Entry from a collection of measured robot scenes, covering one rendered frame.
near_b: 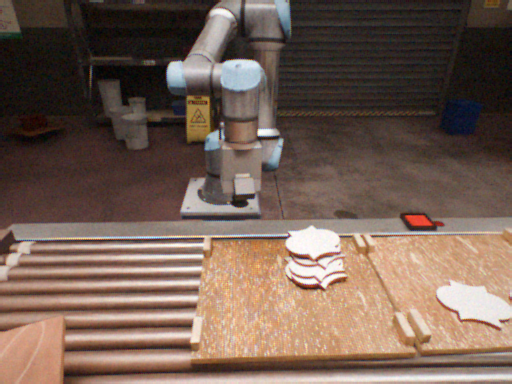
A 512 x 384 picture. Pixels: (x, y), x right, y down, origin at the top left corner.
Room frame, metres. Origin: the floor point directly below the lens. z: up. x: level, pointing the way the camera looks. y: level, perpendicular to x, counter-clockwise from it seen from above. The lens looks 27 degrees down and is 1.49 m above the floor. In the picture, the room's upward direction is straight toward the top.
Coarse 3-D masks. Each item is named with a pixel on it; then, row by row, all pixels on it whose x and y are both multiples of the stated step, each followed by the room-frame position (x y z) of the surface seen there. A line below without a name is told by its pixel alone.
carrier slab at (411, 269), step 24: (384, 240) 0.76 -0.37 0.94; (408, 240) 0.77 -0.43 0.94; (432, 240) 0.77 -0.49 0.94; (456, 240) 0.77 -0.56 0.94; (480, 240) 0.77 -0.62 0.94; (504, 240) 0.77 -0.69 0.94; (384, 264) 0.67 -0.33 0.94; (408, 264) 0.67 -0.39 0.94; (432, 264) 0.67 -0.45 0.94; (456, 264) 0.67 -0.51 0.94; (480, 264) 0.67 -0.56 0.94; (504, 264) 0.67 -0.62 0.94; (384, 288) 0.60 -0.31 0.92; (408, 288) 0.58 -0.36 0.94; (432, 288) 0.58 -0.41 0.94; (504, 288) 0.59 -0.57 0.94; (408, 312) 0.52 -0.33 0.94; (432, 312) 0.52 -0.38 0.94; (432, 336) 0.46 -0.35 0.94; (456, 336) 0.46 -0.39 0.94; (480, 336) 0.46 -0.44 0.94; (504, 336) 0.46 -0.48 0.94
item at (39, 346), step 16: (48, 320) 0.40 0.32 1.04; (64, 320) 0.41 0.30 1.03; (0, 336) 0.37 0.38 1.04; (16, 336) 0.37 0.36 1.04; (32, 336) 0.37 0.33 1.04; (48, 336) 0.37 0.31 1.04; (64, 336) 0.38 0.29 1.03; (0, 352) 0.35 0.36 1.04; (16, 352) 0.34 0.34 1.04; (32, 352) 0.34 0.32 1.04; (48, 352) 0.34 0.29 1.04; (0, 368) 0.32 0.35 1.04; (16, 368) 0.32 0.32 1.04; (32, 368) 0.32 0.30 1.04; (48, 368) 0.32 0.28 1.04
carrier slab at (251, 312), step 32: (224, 256) 0.70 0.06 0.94; (256, 256) 0.70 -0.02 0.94; (288, 256) 0.70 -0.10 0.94; (352, 256) 0.70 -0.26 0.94; (224, 288) 0.58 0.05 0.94; (256, 288) 0.58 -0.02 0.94; (288, 288) 0.58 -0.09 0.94; (320, 288) 0.58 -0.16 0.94; (352, 288) 0.58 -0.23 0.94; (224, 320) 0.49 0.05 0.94; (256, 320) 0.49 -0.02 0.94; (288, 320) 0.49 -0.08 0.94; (320, 320) 0.49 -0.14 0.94; (352, 320) 0.49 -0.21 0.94; (384, 320) 0.50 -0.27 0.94; (192, 352) 0.42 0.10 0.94; (224, 352) 0.42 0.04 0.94; (256, 352) 0.42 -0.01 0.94; (288, 352) 0.42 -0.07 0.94; (320, 352) 0.42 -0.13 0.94; (352, 352) 0.42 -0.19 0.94; (384, 352) 0.42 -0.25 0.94; (416, 352) 0.42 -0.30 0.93
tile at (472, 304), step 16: (448, 288) 0.57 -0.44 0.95; (464, 288) 0.57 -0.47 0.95; (480, 288) 0.57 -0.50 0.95; (448, 304) 0.53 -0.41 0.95; (464, 304) 0.53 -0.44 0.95; (480, 304) 0.53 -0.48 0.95; (496, 304) 0.53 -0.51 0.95; (464, 320) 0.49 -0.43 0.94; (480, 320) 0.49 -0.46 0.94; (496, 320) 0.49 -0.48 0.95
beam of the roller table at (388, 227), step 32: (32, 224) 0.88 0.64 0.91; (64, 224) 0.88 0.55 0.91; (96, 224) 0.88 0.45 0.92; (128, 224) 0.87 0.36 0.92; (160, 224) 0.87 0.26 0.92; (192, 224) 0.87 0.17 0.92; (224, 224) 0.87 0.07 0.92; (256, 224) 0.87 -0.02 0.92; (288, 224) 0.87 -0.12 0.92; (320, 224) 0.87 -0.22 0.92; (352, 224) 0.87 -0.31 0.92; (384, 224) 0.87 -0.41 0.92; (448, 224) 0.88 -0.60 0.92; (480, 224) 0.88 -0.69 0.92
